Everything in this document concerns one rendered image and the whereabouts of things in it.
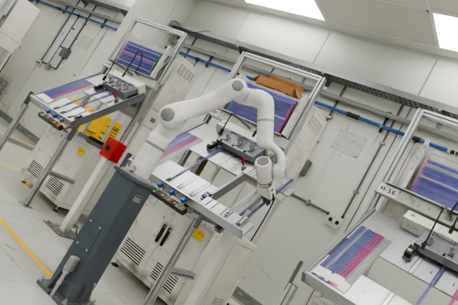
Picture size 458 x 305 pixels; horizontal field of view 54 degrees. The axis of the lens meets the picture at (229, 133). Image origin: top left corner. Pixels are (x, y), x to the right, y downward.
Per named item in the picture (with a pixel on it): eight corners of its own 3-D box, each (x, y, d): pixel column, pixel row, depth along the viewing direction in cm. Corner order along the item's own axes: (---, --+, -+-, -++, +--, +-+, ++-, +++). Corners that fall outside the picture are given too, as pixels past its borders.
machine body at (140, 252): (166, 316, 284) (215, 229, 290) (104, 259, 326) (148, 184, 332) (217, 320, 336) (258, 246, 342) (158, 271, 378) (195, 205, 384)
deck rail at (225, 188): (197, 212, 269) (197, 203, 266) (195, 210, 271) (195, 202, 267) (272, 162, 313) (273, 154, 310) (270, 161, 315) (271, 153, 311)
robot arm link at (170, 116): (166, 133, 247) (160, 129, 231) (159, 114, 249) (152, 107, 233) (251, 99, 247) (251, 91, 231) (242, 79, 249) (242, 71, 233)
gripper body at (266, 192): (277, 180, 240) (277, 195, 248) (261, 173, 246) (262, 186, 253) (268, 189, 236) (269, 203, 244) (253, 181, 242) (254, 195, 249)
